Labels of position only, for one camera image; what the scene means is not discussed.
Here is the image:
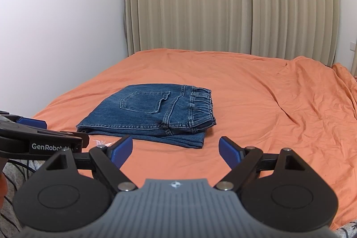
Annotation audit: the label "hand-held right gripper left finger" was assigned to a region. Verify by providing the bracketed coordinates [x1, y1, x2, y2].
[46, 135, 138, 192]

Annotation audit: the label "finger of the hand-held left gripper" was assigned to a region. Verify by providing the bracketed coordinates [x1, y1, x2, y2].
[0, 111, 48, 132]
[0, 126, 90, 151]

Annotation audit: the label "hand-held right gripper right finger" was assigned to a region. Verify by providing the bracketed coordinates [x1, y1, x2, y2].
[213, 136, 306, 191]

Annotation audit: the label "blue denim pants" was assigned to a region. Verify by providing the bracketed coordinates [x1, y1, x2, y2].
[76, 83, 217, 149]

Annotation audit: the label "white cloth with pink print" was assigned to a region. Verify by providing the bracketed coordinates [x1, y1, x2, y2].
[89, 138, 121, 148]

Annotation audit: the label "grey striped clothing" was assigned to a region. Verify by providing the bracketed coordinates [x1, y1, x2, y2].
[0, 159, 38, 233]

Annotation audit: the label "orange bed sheet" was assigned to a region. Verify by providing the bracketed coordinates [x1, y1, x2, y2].
[32, 49, 357, 231]

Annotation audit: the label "orange duvet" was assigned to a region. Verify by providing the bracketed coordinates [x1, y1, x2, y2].
[331, 62, 357, 119]

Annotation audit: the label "grey leaf-print cloth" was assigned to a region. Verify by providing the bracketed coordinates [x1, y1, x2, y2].
[331, 222, 357, 238]

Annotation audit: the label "beige pleated curtain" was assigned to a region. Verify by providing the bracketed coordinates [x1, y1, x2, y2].
[123, 0, 341, 68]

